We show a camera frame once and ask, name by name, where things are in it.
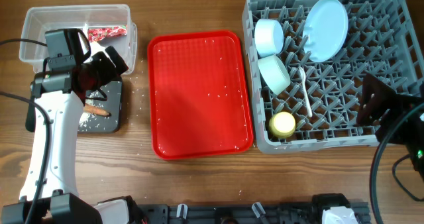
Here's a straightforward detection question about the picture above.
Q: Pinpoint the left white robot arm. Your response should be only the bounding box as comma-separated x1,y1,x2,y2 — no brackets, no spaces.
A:
1,28,142,223

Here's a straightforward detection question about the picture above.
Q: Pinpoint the brown carrot piece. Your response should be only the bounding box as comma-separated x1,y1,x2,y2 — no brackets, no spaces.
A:
83,104,110,117

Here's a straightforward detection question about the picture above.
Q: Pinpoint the red plastic tray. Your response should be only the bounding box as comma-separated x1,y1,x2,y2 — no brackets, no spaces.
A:
148,30,254,160

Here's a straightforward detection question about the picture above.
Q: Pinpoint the white plastic spoon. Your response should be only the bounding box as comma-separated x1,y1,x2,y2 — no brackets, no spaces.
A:
298,67,313,117

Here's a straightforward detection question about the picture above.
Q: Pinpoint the green bowl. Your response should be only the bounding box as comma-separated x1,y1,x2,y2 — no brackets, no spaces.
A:
258,55,290,95

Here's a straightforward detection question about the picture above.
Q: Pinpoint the yellow plastic cup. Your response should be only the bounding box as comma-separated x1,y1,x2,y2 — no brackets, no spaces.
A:
269,111,295,139

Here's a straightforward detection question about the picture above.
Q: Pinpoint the grey dishwasher rack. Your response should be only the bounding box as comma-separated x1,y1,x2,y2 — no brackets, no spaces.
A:
242,0,423,154

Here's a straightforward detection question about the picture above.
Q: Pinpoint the clear plastic bin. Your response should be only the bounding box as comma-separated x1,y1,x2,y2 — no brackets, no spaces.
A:
22,4,137,75

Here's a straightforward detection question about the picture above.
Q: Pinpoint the red patterned wrapper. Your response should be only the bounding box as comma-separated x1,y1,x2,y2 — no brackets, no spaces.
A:
87,26,127,42

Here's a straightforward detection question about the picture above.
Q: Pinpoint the black waste tray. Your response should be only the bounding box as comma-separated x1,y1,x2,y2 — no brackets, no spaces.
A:
25,74,123,134

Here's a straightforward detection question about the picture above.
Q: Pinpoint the light blue plate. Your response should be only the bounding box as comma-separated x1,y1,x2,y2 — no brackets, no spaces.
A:
303,0,348,62

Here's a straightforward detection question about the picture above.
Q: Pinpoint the light blue bowl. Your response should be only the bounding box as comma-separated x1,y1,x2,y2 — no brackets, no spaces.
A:
254,19,284,58

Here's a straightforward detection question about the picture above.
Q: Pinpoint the white rice pile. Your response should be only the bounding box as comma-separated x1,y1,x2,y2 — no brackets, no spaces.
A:
79,91,100,129

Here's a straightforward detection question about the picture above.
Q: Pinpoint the crumpled white tissue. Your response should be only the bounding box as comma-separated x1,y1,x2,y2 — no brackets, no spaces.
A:
82,23,105,55

